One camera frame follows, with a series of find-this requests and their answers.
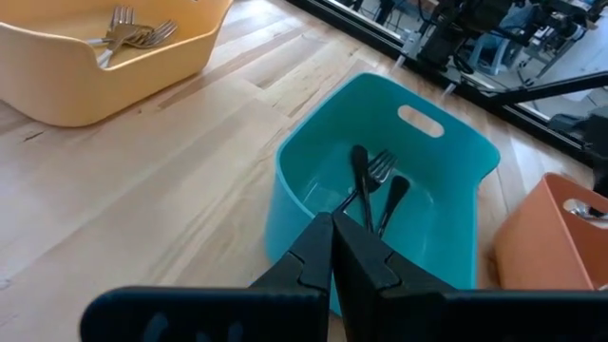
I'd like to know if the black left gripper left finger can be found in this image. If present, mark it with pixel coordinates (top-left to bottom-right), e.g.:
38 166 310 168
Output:
79 212 333 342

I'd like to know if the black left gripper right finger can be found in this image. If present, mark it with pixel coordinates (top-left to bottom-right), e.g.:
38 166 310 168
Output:
332 212 608 342

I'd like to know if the orange-handled silver fork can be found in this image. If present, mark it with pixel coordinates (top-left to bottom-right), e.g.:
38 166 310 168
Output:
567 199 608 223

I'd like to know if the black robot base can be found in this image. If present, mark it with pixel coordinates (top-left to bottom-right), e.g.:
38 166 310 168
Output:
417 0 476 72

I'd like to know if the teal plastic bin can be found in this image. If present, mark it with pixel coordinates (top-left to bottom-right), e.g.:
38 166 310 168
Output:
264 71 501 317

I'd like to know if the orange plastic bin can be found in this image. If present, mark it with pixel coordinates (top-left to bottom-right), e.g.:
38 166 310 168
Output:
493 173 608 291

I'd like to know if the blue stool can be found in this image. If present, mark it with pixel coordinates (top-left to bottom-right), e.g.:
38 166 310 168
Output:
467 4 526 77

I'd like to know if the yellow plastic bin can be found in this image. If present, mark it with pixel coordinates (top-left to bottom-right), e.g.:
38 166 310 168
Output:
0 0 234 128

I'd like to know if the black diagonal frame bar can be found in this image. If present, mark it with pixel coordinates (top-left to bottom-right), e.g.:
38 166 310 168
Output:
488 70 608 106

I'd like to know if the black table edge rail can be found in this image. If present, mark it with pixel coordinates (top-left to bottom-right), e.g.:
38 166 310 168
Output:
287 0 595 165

